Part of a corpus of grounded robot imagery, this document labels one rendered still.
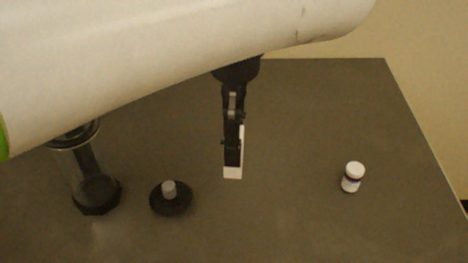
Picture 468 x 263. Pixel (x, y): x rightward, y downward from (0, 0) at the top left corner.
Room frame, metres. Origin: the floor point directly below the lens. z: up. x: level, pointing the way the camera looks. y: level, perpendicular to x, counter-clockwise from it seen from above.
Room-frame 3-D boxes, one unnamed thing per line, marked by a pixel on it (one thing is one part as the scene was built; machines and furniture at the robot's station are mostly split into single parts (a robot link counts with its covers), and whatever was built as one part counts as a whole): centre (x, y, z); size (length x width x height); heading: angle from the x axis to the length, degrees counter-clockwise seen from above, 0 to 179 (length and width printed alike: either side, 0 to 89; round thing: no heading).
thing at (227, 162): (0.45, 0.00, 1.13); 0.03 x 0.01 x 0.07; 86
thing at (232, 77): (0.47, 0.00, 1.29); 0.08 x 0.07 x 0.09; 176
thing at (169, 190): (0.48, 0.13, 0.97); 0.09 x 0.09 x 0.07
